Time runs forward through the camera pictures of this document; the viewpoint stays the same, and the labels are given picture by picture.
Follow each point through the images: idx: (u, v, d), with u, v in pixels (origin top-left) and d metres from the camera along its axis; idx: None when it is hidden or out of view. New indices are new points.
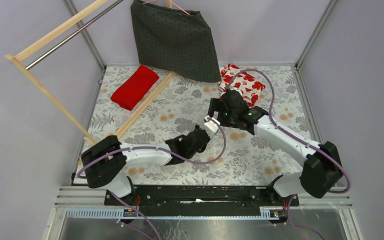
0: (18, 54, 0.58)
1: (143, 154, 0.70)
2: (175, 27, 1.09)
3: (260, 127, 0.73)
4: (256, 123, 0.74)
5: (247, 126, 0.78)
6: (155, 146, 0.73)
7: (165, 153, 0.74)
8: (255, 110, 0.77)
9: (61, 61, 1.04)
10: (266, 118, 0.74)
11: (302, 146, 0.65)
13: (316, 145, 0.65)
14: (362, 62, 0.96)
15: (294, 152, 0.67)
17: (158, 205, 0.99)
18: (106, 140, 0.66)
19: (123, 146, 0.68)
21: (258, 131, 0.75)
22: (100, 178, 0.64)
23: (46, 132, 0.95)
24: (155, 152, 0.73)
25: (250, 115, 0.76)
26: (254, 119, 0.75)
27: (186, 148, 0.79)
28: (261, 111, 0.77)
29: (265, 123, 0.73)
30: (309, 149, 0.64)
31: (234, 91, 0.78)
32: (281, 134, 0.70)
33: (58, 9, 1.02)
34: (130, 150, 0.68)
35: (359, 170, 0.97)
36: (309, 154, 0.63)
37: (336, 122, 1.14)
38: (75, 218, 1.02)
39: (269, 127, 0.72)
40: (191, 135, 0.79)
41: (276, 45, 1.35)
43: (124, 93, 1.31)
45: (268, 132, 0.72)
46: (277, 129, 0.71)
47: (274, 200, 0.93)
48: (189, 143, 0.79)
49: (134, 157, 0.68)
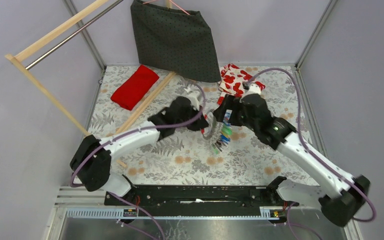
0: (18, 55, 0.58)
1: (126, 142, 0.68)
2: (175, 27, 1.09)
3: (287, 147, 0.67)
4: (283, 141, 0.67)
5: (271, 141, 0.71)
6: (137, 128, 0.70)
7: (151, 130, 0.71)
8: (281, 124, 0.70)
9: (61, 61, 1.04)
10: (295, 136, 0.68)
11: (336, 178, 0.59)
13: (351, 180, 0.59)
14: (362, 62, 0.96)
15: (325, 183, 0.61)
17: (158, 205, 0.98)
18: (86, 142, 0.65)
19: (103, 141, 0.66)
21: (283, 149, 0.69)
22: (96, 179, 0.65)
23: (46, 132, 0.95)
24: (139, 133, 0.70)
25: (276, 130, 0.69)
26: (281, 136, 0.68)
27: (172, 117, 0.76)
28: (288, 126, 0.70)
29: (293, 143, 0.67)
30: (343, 183, 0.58)
31: (256, 95, 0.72)
32: (313, 161, 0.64)
33: (58, 9, 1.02)
34: (112, 143, 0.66)
35: (359, 170, 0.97)
36: (343, 189, 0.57)
37: (335, 123, 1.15)
38: (75, 218, 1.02)
39: (299, 149, 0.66)
40: (172, 105, 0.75)
41: (276, 45, 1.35)
43: (124, 92, 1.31)
45: (297, 154, 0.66)
46: (308, 153, 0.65)
47: (274, 200, 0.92)
48: (175, 112, 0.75)
49: (118, 148, 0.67)
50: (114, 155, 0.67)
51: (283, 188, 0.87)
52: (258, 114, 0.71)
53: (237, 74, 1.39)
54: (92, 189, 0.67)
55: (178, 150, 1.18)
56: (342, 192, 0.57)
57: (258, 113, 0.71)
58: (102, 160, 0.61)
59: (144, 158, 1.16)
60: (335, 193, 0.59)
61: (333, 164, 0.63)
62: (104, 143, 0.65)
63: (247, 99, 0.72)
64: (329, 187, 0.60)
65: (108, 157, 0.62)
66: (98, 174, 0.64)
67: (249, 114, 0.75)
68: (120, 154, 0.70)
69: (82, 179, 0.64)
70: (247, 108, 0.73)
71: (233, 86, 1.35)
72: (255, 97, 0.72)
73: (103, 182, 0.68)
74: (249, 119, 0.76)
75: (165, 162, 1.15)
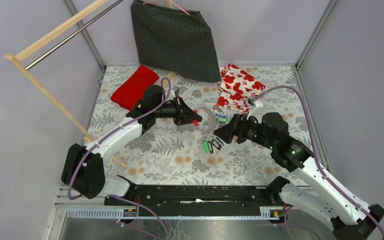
0: (18, 55, 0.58)
1: (113, 141, 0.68)
2: (175, 27, 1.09)
3: (305, 172, 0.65)
4: (301, 167, 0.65)
5: (287, 164, 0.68)
6: (119, 126, 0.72)
7: (133, 125, 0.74)
8: (299, 147, 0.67)
9: (61, 61, 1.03)
10: (312, 161, 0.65)
11: (353, 207, 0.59)
13: (367, 209, 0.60)
14: (362, 62, 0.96)
15: (340, 210, 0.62)
17: (158, 205, 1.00)
18: (71, 152, 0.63)
19: (90, 146, 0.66)
21: (298, 173, 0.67)
22: (94, 184, 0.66)
23: (46, 132, 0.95)
24: (123, 130, 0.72)
25: (293, 153, 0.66)
26: (299, 162, 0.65)
27: (149, 107, 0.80)
28: (304, 149, 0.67)
29: (311, 169, 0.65)
30: (359, 212, 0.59)
31: (272, 114, 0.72)
32: (330, 188, 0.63)
33: (58, 10, 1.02)
34: (99, 146, 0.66)
35: (359, 170, 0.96)
36: (360, 219, 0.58)
37: (335, 123, 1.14)
38: (75, 218, 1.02)
39: (316, 175, 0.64)
40: (144, 97, 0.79)
41: (276, 45, 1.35)
43: (124, 93, 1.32)
45: (314, 181, 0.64)
46: (325, 180, 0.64)
47: (274, 200, 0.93)
48: (150, 102, 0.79)
49: (107, 149, 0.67)
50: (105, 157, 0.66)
51: (286, 194, 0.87)
52: (278, 137, 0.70)
53: (237, 74, 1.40)
54: (92, 195, 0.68)
55: (178, 150, 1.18)
56: (358, 222, 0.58)
57: (278, 135, 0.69)
58: (95, 163, 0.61)
59: (144, 158, 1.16)
60: (351, 221, 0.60)
61: (348, 191, 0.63)
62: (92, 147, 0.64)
63: (269, 121, 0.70)
64: (345, 215, 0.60)
65: (101, 160, 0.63)
66: (95, 179, 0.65)
67: (268, 135, 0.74)
68: (109, 155, 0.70)
69: (79, 189, 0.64)
70: (266, 129, 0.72)
71: (233, 86, 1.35)
72: (277, 119, 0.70)
73: (101, 185, 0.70)
74: (268, 140, 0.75)
75: (165, 162, 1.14)
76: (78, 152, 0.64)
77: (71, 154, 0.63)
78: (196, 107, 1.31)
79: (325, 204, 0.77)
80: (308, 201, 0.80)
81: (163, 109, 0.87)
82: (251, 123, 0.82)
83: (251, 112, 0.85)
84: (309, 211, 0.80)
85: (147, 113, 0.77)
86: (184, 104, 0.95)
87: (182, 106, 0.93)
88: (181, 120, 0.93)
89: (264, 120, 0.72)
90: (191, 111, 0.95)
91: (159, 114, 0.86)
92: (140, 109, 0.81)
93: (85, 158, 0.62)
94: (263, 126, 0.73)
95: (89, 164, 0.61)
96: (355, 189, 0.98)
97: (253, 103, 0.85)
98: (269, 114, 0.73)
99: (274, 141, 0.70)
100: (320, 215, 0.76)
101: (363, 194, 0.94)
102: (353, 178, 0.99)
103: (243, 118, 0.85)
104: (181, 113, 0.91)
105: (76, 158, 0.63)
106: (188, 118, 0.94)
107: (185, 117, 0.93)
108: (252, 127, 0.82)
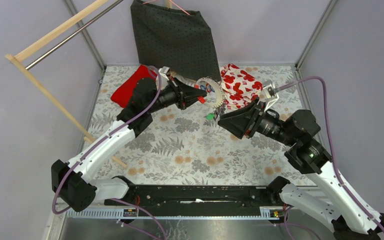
0: (18, 54, 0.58)
1: (97, 155, 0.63)
2: (175, 27, 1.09)
3: (321, 178, 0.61)
4: (318, 172, 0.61)
5: (302, 166, 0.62)
6: (106, 135, 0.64)
7: (123, 131, 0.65)
8: (317, 148, 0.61)
9: (61, 60, 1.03)
10: (330, 167, 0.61)
11: (365, 217, 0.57)
13: (379, 219, 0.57)
14: (362, 62, 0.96)
15: (350, 219, 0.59)
17: (158, 205, 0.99)
18: (54, 168, 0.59)
19: (72, 165, 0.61)
21: (313, 177, 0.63)
22: (81, 201, 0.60)
23: (46, 132, 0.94)
24: (109, 140, 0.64)
25: (311, 156, 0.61)
26: (317, 168, 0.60)
27: (141, 106, 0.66)
28: (323, 153, 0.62)
29: (328, 175, 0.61)
30: (371, 222, 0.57)
31: (296, 113, 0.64)
32: (345, 196, 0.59)
33: (58, 10, 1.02)
34: (82, 162, 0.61)
35: (359, 170, 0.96)
36: (371, 230, 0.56)
37: (335, 123, 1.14)
38: (75, 218, 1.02)
39: (332, 181, 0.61)
40: (134, 94, 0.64)
41: (276, 45, 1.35)
43: (124, 93, 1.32)
45: (330, 187, 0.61)
46: (342, 187, 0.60)
47: (274, 200, 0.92)
48: (140, 101, 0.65)
49: (91, 165, 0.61)
50: (89, 174, 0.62)
51: (287, 194, 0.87)
52: (303, 139, 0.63)
53: (236, 74, 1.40)
54: (83, 208, 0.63)
55: (178, 150, 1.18)
56: (369, 232, 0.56)
57: (304, 138, 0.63)
58: (77, 183, 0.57)
59: (144, 158, 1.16)
60: (361, 231, 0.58)
61: (362, 200, 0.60)
62: (73, 166, 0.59)
63: (301, 122, 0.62)
64: (355, 224, 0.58)
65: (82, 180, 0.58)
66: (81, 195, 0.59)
67: (290, 134, 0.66)
68: (96, 169, 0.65)
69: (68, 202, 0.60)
70: (293, 130, 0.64)
71: (233, 86, 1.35)
72: (308, 121, 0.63)
73: (92, 198, 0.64)
74: (288, 138, 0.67)
75: (166, 162, 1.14)
76: (62, 168, 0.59)
77: (54, 170, 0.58)
78: (196, 106, 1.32)
79: (325, 205, 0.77)
80: (308, 202, 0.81)
81: (161, 98, 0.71)
82: (268, 115, 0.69)
83: (269, 103, 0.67)
84: (310, 212, 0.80)
85: (140, 115, 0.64)
86: (183, 83, 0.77)
87: (181, 87, 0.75)
88: (185, 102, 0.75)
89: (295, 119, 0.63)
90: (194, 88, 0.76)
91: (159, 105, 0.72)
92: (132, 106, 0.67)
93: (66, 177, 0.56)
94: (291, 126, 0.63)
95: (71, 184, 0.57)
96: (356, 189, 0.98)
97: (274, 94, 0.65)
98: (299, 113, 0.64)
99: (298, 143, 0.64)
100: (320, 217, 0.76)
101: (363, 193, 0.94)
102: (354, 177, 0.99)
103: (262, 110, 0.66)
104: (183, 95, 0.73)
105: (60, 174, 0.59)
106: (192, 98, 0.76)
107: (188, 98, 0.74)
108: (270, 120, 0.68)
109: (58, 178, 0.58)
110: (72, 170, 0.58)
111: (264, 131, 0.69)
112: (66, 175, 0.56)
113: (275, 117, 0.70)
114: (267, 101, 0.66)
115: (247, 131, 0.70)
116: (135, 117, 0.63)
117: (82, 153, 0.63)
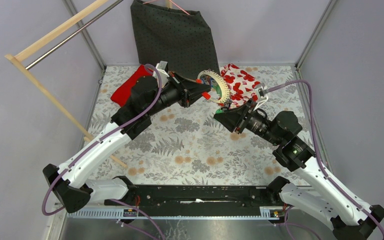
0: (18, 54, 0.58)
1: (86, 162, 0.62)
2: (175, 27, 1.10)
3: (306, 172, 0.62)
4: (303, 167, 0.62)
5: (288, 163, 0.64)
6: (97, 139, 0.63)
7: (115, 136, 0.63)
8: (301, 146, 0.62)
9: (61, 60, 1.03)
10: (314, 161, 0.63)
11: (354, 207, 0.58)
13: (368, 210, 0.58)
14: (362, 62, 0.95)
15: (341, 211, 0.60)
17: (157, 205, 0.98)
18: (45, 172, 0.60)
19: (61, 170, 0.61)
21: (299, 172, 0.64)
22: (74, 203, 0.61)
23: (45, 132, 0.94)
24: (100, 145, 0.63)
25: (295, 153, 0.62)
26: (301, 163, 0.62)
27: (140, 107, 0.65)
28: (307, 148, 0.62)
29: (313, 169, 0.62)
30: (361, 213, 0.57)
31: (284, 112, 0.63)
32: (330, 188, 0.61)
33: (58, 10, 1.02)
34: (71, 169, 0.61)
35: (359, 170, 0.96)
36: (361, 220, 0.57)
37: (335, 122, 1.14)
38: (75, 218, 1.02)
39: (318, 175, 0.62)
40: (132, 95, 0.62)
41: (276, 45, 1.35)
43: (124, 93, 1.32)
45: (316, 180, 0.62)
46: (327, 180, 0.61)
47: (274, 200, 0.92)
48: (138, 102, 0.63)
49: (79, 172, 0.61)
50: (79, 181, 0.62)
51: (286, 194, 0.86)
52: (287, 138, 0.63)
53: (236, 74, 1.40)
54: (79, 208, 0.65)
55: (178, 150, 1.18)
56: (359, 222, 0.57)
57: (289, 137, 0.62)
58: (64, 191, 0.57)
59: (144, 158, 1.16)
60: (352, 223, 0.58)
61: (350, 192, 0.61)
62: (62, 173, 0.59)
63: (285, 122, 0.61)
64: (346, 216, 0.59)
65: (71, 188, 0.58)
66: (72, 199, 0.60)
67: (276, 133, 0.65)
68: (90, 174, 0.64)
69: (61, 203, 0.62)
70: (278, 129, 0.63)
71: (233, 86, 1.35)
72: (292, 120, 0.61)
73: (88, 198, 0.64)
74: (274, 137, 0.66)
75: (166, 162, 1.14)
76: (52, 173, 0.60)
77: (45, 175, 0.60)
78: (196, 106, 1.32)
79: (325, 204, 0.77)
80: (308, 201, 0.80)
81: (163, 96, 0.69)
82: (257, 113, 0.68)
83: (260, 104, 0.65)
84: (311, 212, 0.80)
85: (139, 116, 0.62)
86: (185, 79, 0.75)
87: (183, 83, 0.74)
88: (189, 100, 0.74)
89: (279, 120, 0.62)
90: (196, 84, 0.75)
91: (161, 105, 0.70)
92: (130, 105, 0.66)
93: (54, 184, 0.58)
94: (275, 125, 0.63)
95: (59, 191, 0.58)
96: (356, 188, 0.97)
97: (263, 95, 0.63)
98: (284, 113, 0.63)
99: (283, 141, 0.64)
100: (319, 215, 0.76)
101: (362, 194, 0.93)
102: (353, 177, 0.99)
103: (251, 108, 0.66)
104: (187, 93, 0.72)
105: (51, 178, 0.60)
106: (195, 96, 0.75)
107: (192, 95, 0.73)
108: (258, 118, 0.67)
109: (49, 181, 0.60)
110: (59, 177, 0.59)
111: (253, 129, 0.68)
112: (54, 183, 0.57)
113: (263, 116, 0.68)
114: (257, 101, 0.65)
115: (237, 127, 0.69)
116: (132, 120, 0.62)
117: (72, 159, 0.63)
